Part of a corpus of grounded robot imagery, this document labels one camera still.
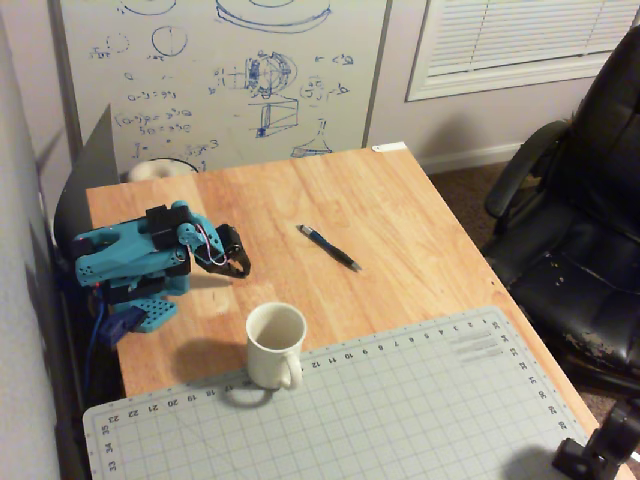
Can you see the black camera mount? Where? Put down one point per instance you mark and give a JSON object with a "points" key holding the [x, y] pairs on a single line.
{"points": [[600, 445]]}

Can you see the black leather office chair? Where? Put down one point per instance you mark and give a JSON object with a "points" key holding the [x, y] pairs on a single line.
{"points": [[590, 200]]}

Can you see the controller board with red light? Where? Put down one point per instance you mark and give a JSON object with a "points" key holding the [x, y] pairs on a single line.
{"points": [[96, 290]]}

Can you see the grey cutting mat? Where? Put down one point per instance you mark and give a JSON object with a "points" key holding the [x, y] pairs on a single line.
{"points": [[350, 410]]}

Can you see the dark blue clamp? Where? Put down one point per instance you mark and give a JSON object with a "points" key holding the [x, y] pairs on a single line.
{"points": [[117, 327]]}

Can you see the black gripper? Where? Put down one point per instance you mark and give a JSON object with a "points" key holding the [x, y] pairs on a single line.
{"points": [[235, 250]]}

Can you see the white window blinds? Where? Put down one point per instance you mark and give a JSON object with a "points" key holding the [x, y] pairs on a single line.
{"points": [[515, 40]]}

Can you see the whiteboard with blue drawings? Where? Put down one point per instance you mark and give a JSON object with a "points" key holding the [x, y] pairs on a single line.
{"points": [[225, 75]]}

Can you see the cream ceramic mug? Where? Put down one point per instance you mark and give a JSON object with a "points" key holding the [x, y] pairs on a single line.
{"points": [[272, 350]]}

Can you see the white round object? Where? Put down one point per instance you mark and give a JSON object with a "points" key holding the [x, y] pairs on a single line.
{"points": [[150, 170]]}

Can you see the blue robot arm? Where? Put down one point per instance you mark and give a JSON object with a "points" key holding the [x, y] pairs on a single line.
{"points": [[125, 250]]}

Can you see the blue and black pen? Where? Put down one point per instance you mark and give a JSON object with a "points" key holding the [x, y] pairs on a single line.
{"points": [[330, 247]]}

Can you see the dark grey panel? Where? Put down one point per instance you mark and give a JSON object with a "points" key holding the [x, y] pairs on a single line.
{"points": [[92, 170]]}

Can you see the white paper tag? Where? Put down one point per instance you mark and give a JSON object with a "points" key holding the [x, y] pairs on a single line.
{"points": [[389, 146]]}

